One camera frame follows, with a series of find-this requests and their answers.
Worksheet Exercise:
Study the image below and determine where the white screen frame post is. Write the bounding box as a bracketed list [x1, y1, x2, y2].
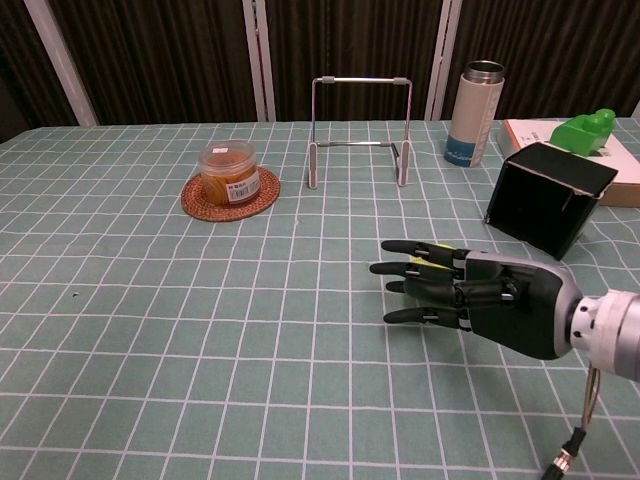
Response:
[424, 0, 464, 121]
[241, 0, 277, 123]
[23, 0, 99, 127]

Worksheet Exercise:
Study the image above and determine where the metal wire stand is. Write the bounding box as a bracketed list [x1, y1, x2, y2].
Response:
[305, 75, 414, 191]

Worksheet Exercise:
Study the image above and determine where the wire bundle with connector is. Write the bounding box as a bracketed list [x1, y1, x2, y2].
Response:
[542, 367, 601, 480]

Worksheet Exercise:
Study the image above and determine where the dark ribbed screen panel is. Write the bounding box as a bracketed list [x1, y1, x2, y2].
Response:
[449, 0, 640, 121]
[0, 0, 79, 144]
[49, 0, 261, 126]
[264, 0, 444, 122]

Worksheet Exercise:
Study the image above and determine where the white steel thermos bottle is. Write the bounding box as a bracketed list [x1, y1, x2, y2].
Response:
[443, 60, 506, 168]

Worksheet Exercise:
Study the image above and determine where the brown woven coaster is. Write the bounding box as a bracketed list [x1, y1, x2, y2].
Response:
[180, 166, 281, 220]

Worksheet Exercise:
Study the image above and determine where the green checked tablecloth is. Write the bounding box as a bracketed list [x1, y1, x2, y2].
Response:
[0, 118, 640, 480]

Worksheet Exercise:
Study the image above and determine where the clear plastic jar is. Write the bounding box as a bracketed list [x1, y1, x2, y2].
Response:
[198, 140, 262, 206]

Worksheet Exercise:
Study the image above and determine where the green plastic block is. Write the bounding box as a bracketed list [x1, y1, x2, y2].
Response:
[549, 108, 617, 157]

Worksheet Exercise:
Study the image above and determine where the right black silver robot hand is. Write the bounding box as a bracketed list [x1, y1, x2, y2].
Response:
[368, 239, 584, 361]

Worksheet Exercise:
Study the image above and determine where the white flat cardboard box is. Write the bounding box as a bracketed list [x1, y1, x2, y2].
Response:
[496, 118, 640, 207]

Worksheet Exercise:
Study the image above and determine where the black open box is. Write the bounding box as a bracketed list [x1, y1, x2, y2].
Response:
[483, 141, 620, 261]

